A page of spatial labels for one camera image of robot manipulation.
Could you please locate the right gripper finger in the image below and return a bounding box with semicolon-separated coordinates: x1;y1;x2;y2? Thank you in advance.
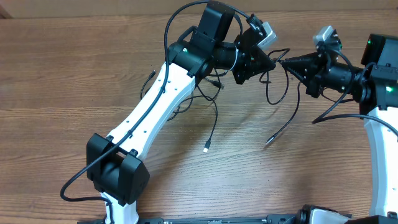
281;60;317;88
280;52;320;67

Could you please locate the black usb cable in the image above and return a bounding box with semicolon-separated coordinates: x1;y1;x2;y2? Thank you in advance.
259;48;302;145
139;70;157;100

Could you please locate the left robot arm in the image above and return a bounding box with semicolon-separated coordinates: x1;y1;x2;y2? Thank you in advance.
86;1;277;223

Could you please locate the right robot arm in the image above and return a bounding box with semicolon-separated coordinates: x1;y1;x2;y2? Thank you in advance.
281;30;397;223

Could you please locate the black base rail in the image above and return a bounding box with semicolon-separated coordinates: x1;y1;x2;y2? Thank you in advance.
77;213;352;224

